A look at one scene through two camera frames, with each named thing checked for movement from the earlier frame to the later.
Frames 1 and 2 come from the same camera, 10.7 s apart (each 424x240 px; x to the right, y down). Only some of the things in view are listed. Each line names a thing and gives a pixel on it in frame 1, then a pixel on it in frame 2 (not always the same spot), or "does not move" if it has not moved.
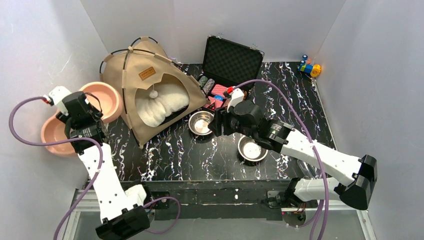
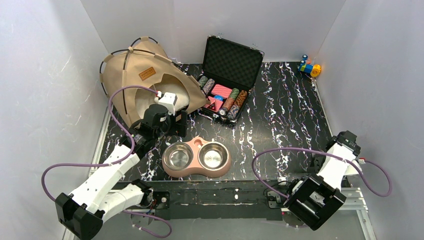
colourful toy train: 305,65 does not move
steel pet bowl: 249,150 -> 213,156
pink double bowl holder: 106,100 -> 195,167
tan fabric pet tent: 145,62 does not move
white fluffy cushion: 151,111 does not move
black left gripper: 62,117 -> 181,123
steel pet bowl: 198,121 -> 177,156
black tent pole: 135,50 does not move
